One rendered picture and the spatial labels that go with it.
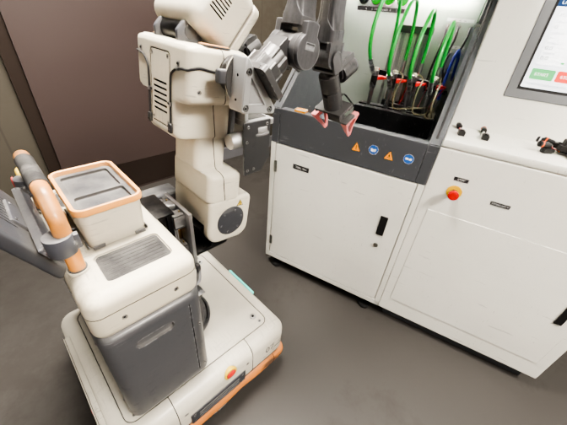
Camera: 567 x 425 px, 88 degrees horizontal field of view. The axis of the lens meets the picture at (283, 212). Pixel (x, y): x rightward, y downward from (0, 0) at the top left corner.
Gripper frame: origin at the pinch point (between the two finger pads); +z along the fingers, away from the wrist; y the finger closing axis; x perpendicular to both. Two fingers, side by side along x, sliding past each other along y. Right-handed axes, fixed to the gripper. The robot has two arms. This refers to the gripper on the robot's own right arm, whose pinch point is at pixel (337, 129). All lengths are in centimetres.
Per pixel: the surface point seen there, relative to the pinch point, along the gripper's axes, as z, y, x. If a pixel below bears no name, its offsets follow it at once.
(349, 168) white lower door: 29.8, 4.5, -9.0
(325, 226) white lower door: 59, 10, 8
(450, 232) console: 48, -39, -13
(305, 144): 22.8, 25.8, -5.8
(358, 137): 17.4, 4.0, -15.5
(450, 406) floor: 95, -71, 33
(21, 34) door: -32, 176, 42
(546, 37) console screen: 2, -34, -70
